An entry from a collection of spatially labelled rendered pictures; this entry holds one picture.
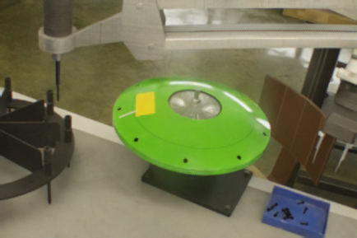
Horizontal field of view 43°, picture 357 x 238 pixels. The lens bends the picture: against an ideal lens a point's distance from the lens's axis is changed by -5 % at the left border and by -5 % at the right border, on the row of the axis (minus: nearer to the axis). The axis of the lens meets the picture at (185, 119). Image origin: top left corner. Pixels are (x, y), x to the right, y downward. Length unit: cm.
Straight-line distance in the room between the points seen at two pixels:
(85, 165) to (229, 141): 33
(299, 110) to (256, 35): 88
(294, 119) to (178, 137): 69
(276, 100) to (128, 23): 99
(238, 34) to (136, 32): 13
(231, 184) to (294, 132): 53
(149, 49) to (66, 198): 45
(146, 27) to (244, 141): 38
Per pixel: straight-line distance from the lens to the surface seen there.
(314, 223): 100
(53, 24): 60
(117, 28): 60
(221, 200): 97
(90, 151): 106
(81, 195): 96
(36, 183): 88
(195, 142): 84
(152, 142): 84
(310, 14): 194
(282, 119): 152
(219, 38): 59
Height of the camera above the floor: 159
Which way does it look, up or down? 35 degrees down
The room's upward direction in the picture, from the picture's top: 9 degrees clockwise
